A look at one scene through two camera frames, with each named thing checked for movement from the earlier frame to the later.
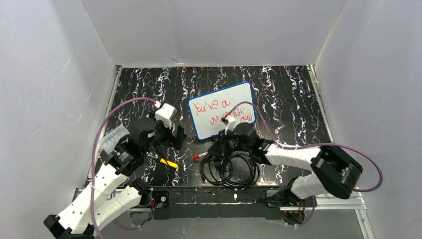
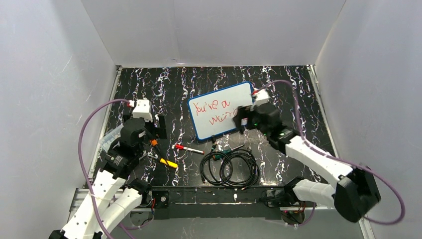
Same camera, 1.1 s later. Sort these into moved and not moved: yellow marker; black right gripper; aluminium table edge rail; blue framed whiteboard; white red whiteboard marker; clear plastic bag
Moved: white red whiteboard marker; black right gripper
Not moved: aluminium table edge rail; yellow marker; clear plastic bag; blue framed whiteboard
